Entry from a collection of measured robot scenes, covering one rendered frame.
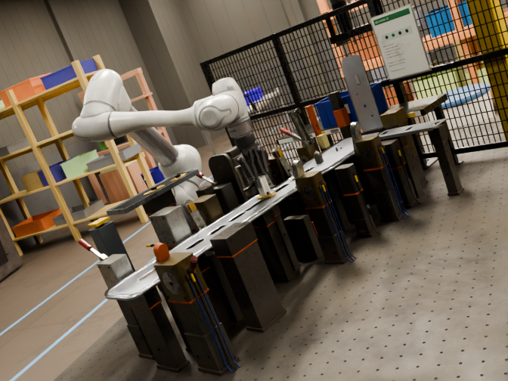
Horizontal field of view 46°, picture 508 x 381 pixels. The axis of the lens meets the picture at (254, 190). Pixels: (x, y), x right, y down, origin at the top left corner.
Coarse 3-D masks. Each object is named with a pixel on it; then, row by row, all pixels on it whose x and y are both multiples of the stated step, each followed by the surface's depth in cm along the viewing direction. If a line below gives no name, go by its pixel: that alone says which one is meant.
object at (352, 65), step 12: (348, 60) 264; (360, 60) 260; (348, 72) 266; (360, 72) 262; (348, 84) 269; (360, 96) 268; (372, 96) 263; (360, 108) 270; (372, 108) 266; (360, 120) 273; (372, 120) 269
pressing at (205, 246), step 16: (336, 144) 267; (352, 144) 255; (336, 160) 238; (272, 192) 228; (288, 192) 220; (240, 208) 223; (256, 208) 214; (224, 224) 210; (192, 240) 205; (208, 240) 198; (144, 272) 190; (112, 288) 187; (128, 288) 181; (144, 288) 176
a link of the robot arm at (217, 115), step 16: (224, 96) 202; (112, 112) 229; (128, 112) 227; (144, 112) 224; (160, 112) 215; (176, 112) 207; (192, 112) 201; (208, 112) 194; (224, 112) 196; (112, 128) 226; (128, 128) 226; (144, 128) 226; (208, 128) 196
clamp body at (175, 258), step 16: (176, 256) 172; (160, 272) 171; (176, 272) 166; (192, 272) 169; (176, 288) 169; (192, 288) 168; (208, 288) 173; (176, 304) 174; (192, 304) 169; (208, 304) 171; (192, 320) 172; (208, 320) 172; (192, 336) 175; (208, 336) 171; (224, 336) 175; (208, 352) 173; (224, 352) 175; (208, 368) 177; (224, 368) 174
